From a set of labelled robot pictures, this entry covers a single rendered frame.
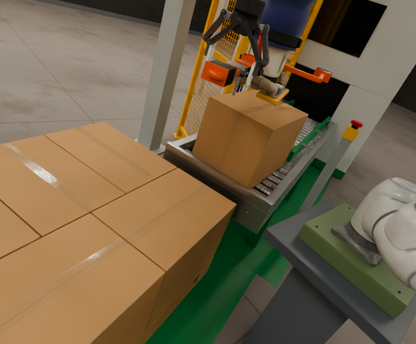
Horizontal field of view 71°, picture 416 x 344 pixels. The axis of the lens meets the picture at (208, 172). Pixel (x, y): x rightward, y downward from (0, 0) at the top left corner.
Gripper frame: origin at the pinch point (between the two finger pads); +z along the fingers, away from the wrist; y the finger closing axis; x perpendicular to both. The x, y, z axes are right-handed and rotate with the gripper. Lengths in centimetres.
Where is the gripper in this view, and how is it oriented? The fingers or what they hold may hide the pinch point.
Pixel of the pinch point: (227, 74)
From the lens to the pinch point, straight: 90.8
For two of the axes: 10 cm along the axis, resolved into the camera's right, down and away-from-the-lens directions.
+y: -8.8, -4.4, 2.0
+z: -3.0, 8.1, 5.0
